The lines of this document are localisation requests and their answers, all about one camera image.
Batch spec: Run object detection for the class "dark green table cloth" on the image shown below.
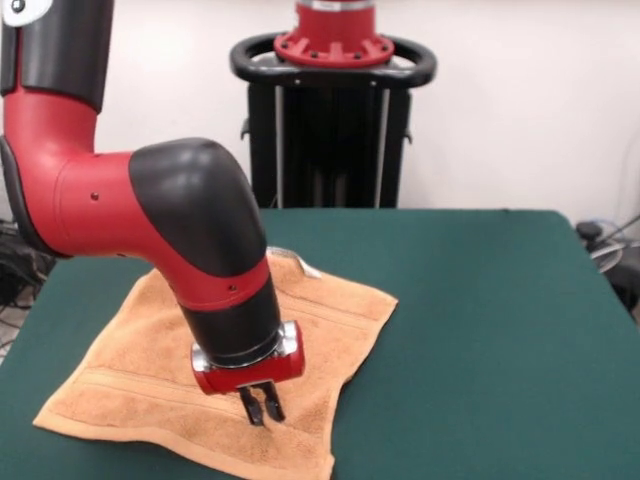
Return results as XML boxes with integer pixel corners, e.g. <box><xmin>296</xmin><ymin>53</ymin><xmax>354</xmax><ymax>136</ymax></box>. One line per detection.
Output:
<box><xmin>0</xmin><ymin>207</ymin><xmax>640</xmax><ymax>480</ymax></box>

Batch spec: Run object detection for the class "black cable tangle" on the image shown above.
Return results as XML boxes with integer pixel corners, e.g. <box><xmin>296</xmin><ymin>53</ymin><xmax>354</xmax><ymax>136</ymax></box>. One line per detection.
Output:
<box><xmin>574</xmin><ymin>139</ymin><xmax>640</xmax><ymax>321</ymax></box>
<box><xmin>0</xmin><ymin>217</ymin><xmax>57</xmax><ymax>351</ymax></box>

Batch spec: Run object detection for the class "orange terry towel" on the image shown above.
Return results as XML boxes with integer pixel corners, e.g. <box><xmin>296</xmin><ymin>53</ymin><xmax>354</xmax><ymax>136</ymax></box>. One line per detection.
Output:
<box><xmin>32</xmin><ymin>245</ymin><xmax>400</xmax><ymax>480</ymax></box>

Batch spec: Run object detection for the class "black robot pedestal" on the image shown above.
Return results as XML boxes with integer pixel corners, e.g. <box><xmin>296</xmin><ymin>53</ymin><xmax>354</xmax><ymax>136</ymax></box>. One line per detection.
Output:
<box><xmin>229</xmin><ymin>32</ymin><xmax>439</xmax><ymax>210</ymax></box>

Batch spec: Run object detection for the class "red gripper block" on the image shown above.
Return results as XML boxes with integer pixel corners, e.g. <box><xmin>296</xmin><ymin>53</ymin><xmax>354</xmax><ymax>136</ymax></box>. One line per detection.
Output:
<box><xmin>192</xmin><ymin>337</ymin><xmax>306</xmax><ymax>429</ymax></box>

